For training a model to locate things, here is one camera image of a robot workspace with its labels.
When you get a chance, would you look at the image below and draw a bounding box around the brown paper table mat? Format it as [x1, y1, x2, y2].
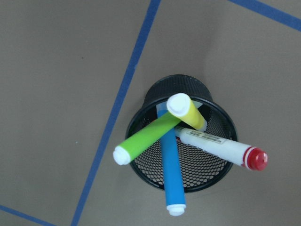
[0, 0, 301, 226]

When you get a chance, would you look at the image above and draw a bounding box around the yellow marker pen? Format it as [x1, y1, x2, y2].
[166, 93, 207, 132]

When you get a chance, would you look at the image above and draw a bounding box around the blue marker pen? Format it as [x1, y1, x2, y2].
[157, 109, 187, 217]

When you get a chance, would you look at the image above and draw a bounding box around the green marker pen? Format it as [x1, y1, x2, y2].
[113, 112, 181, 165]

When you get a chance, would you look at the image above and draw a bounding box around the white red-capped marker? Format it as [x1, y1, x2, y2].
[175, 126, 268, 171]

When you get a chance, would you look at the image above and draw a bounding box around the black mesh pen cup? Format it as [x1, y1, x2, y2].
[126, 74, 238, 193]

